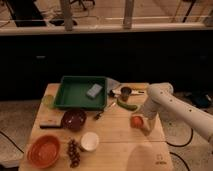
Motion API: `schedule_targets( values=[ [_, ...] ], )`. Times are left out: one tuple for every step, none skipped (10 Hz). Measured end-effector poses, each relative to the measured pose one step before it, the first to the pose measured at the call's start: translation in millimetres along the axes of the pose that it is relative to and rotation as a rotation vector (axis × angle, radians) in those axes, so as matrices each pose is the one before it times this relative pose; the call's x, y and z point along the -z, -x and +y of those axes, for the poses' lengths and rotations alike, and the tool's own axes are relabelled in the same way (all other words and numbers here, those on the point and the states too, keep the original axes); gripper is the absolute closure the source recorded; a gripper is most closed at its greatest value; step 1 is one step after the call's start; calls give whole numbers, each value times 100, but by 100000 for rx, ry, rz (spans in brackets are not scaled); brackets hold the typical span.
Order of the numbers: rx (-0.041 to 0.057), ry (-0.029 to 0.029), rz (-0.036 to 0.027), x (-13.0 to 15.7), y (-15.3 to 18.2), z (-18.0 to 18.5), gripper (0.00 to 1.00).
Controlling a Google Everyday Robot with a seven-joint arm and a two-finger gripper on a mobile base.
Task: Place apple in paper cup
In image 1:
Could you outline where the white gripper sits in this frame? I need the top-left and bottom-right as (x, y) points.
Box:
(141, 117), (156, 135)

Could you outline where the red apple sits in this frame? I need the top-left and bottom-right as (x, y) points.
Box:
(130, 116), (144, 128)

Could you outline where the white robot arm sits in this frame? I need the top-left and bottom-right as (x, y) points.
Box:
(140, 82), (213, 146)

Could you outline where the white paper cup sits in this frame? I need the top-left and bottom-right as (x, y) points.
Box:
(80, 132), (99, 152)

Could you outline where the light green small cup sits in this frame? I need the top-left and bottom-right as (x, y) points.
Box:
(42, 95), (54, 108)

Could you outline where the green cucumber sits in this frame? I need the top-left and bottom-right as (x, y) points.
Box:
(117, 99), (138, 111)

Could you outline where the small dark utensil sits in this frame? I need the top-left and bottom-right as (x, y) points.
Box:
(93, 101), (117, 121)

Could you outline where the grey cloth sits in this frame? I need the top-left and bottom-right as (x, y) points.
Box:
(107, 78), (121, 92)

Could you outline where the grey sponge block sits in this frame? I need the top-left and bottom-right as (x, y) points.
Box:
(86, 84), (102, 99)

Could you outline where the dark maroon bowl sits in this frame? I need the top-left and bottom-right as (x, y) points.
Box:
(61, 109), (87, 132)

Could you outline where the green plastic tray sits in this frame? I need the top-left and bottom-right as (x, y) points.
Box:
(54, 76), (107, 110)

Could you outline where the dark grape bunch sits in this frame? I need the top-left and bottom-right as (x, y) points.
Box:
(67, 139), (80, 168)

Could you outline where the orange plastic bowl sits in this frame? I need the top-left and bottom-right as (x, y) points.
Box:
(27, 135), (60, 169)

